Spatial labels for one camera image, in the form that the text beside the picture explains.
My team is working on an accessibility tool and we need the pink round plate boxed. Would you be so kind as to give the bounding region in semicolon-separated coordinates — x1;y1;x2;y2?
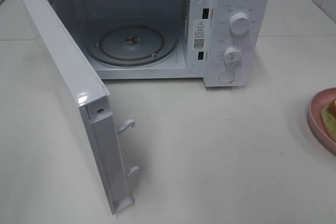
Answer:
308;88;335;154

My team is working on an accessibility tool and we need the white microwave door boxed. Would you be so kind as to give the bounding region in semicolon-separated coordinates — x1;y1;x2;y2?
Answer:
22;0;139;214

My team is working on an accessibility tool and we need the glass microwave turntable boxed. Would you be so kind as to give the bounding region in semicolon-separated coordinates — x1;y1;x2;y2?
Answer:
87;25;179;67

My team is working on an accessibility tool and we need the white microwave knob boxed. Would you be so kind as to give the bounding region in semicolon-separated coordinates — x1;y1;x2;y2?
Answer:
228;11;251;35
223;46;243;69

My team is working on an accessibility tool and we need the white bread sandwich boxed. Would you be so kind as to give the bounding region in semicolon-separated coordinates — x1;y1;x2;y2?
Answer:
321;99;335;142

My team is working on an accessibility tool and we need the white microwave oven body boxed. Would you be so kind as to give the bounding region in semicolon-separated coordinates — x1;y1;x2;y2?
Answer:
47;0;268;87

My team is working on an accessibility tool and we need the white warning label sticker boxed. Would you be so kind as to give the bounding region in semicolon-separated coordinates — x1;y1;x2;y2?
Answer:
192;19;209;50

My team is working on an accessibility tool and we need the round microwave door button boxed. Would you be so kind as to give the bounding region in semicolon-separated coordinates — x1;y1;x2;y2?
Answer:
218;70;235;84

